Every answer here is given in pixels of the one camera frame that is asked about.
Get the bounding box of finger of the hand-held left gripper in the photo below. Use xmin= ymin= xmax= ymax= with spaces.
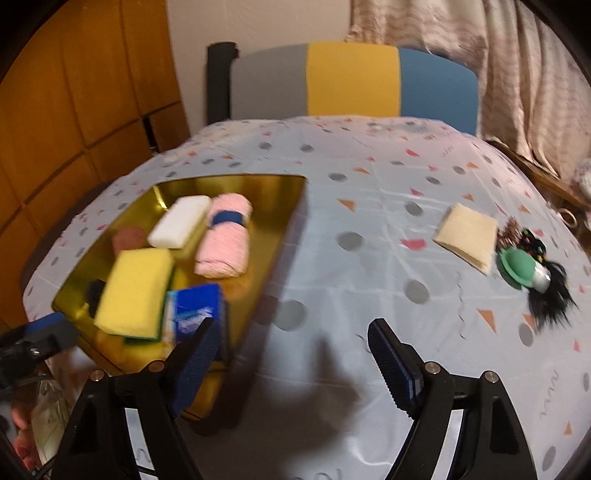
xmin=18 ymin=312 xmax=71 ymax=340

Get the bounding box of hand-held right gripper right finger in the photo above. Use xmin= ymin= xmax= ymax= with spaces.
xmin=367 ymin=318 xmax=539 ymax=480

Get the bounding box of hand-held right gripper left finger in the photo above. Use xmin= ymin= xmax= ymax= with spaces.
xmin=51 ymin=318 xmax=221 ymax=480

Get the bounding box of small black object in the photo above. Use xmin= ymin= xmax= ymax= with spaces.
xmin=85 ymin=279 xmax=110 ymax=320

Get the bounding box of blue tissue packet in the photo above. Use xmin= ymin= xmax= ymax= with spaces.
xmin=161 ymin=282 xmax=230 ymax=361

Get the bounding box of yellow green sponge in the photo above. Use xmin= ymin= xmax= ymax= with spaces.
xmin=94 ymin=248 xmax=176 ymax=345

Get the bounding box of brown round object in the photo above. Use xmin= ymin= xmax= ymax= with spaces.
xmin=112 ymin=224 xmax=149 ymax=256

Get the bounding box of pink towel blue band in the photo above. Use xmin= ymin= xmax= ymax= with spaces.
xmin=193 ymin=192 xmax=254 ymax=280

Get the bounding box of gold metal tin box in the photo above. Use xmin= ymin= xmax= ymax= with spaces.
xmin=51 ymin=173 xmax=309 ymax=422

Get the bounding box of white sponge block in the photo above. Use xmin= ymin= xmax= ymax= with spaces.
xmin=148 ymin=195 xmax=212 ymax=250

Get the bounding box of person's left hand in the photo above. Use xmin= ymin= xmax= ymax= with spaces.
xmin=10 ymin=405 xmax=40 ymax=468

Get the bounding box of clear plastic bag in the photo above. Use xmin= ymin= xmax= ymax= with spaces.
xmin=27 ymin=369 xmax=93 ymax=468

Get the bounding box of patterned white tablecloth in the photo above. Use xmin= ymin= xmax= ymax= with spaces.
xmin=22 ymin=115 xmax=591 ymax=480

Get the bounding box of beige folded cloth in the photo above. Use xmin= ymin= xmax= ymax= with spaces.
xmin=431 ymin=203 xmax=500 ymax=277

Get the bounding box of black-haired doll with green hat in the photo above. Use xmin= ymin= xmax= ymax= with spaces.
xmin=496 ymin=228 xmax=581 ymax=331

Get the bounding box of brown beaded accessory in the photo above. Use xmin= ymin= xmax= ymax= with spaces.
xmin=496 ymin=219 xmax=527 ymax=253

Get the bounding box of wooden cabinet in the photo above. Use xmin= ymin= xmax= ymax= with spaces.
xmin=0 ymin=0 xmax=193 ymax=335

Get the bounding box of wooden side furniture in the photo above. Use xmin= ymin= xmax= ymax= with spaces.
xmin=488 ymin=138 xmax=591 ymax=228

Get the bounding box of grey yellow blue chair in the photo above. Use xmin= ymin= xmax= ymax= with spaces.
xmin=230 ymin=41 xmax=479 ymax=137

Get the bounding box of beige patterned curtain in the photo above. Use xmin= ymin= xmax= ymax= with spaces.
xmin=348 ymin=0 xmax=591 ymax=185

